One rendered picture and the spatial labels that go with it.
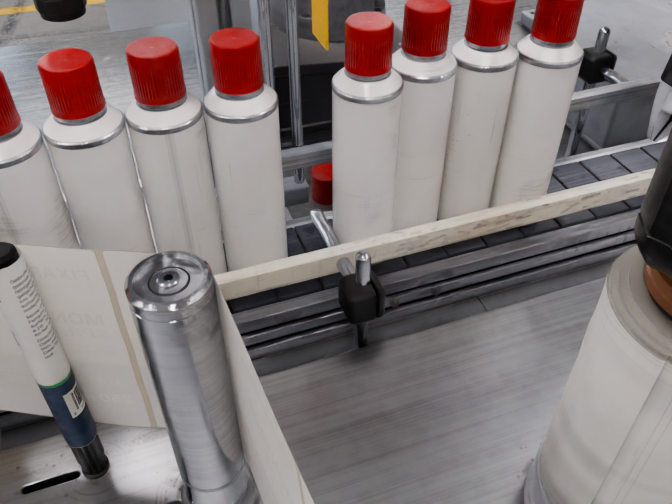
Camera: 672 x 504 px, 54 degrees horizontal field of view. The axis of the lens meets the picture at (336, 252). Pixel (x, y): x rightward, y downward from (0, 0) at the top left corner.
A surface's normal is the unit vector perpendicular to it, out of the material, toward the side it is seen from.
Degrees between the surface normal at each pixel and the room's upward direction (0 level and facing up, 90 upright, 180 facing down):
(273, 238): 90
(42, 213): 90
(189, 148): 90
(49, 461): 0
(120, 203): 90
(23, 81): 0
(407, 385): 0
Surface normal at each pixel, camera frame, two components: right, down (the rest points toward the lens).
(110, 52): 0.00, -0.74
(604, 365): -0.97, 0.11
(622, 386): -0.86, 0.31
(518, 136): -0.58, 0.54
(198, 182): 0.73, 0.46
